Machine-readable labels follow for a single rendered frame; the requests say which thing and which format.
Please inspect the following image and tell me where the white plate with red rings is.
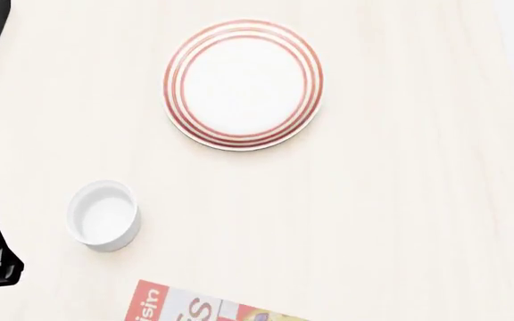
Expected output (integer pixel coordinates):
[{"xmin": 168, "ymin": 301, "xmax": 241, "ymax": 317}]
[{"xmin": 162, "ymin": 19, "xmax": 325, "ymax": 152}]

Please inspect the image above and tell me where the red and white cookies box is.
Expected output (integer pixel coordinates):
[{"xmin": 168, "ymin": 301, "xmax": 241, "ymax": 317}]
[{"xmin": 123, "ymin": 278, "xmax": 311, "ymax": 321}]

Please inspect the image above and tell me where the small white ramekin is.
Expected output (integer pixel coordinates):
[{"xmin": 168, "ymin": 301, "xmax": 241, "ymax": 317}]
[{"xmin": 65, "ymin": 179, "xmax": 142, "ymax": 253}]

